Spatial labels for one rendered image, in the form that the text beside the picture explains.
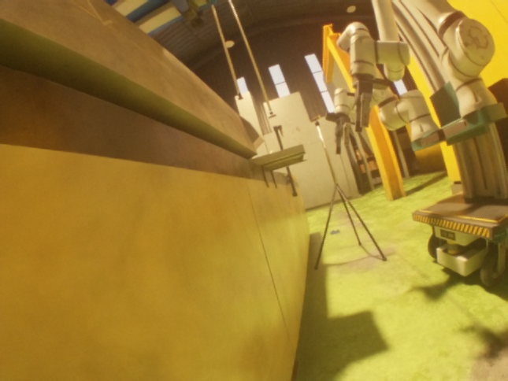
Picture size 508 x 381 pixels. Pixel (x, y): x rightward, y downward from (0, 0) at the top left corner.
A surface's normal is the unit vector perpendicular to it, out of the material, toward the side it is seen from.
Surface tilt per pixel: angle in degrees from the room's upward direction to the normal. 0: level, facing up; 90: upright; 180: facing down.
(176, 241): 90
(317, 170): 90
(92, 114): 90
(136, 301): 92
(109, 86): 170
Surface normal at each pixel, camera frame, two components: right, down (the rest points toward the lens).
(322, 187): -0.26, 0.00
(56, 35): 0.87, -0.43
